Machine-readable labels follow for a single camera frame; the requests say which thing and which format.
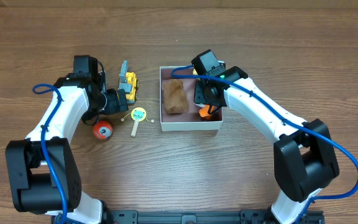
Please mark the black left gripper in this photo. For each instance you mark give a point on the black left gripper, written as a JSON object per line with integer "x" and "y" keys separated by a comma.
{"x": 121, "y": 101}

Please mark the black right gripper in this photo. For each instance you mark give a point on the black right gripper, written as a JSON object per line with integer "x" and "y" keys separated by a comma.
{"x": 205, "y": 101}

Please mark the white plush duck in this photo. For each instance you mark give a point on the white plush duck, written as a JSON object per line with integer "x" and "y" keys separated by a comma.
{"x": 206, "y": 112}

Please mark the yellow and blue toy truck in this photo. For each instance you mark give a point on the yellow and blue toy truck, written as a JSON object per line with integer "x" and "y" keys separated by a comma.
{"x": 129, "y": 83}

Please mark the brown plush toy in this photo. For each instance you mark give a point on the brown plush toy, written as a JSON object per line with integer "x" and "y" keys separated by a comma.
{"x": 174, "y": 97}

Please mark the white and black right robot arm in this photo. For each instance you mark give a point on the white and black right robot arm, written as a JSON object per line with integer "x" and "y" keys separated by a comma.
{"x": 304, "y": 158}

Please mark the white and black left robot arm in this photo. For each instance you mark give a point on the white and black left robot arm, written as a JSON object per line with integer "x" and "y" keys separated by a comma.
{"x": 42, "y": 172}

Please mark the wooden cat rattle drum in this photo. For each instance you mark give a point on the wooden cat rattle drum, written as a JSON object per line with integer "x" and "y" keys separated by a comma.
{"x": 138, "y": 115}

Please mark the orange toy ball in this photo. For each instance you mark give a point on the orange toy ball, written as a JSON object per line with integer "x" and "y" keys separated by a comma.
{"x": 102, "y": 130}

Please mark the white box pink inside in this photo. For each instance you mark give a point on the white box pink inside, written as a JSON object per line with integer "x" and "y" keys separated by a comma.
{"x": 191, "y": 120}

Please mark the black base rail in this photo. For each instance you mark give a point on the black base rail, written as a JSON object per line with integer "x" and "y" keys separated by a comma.
{"x": 165, "y": 217}

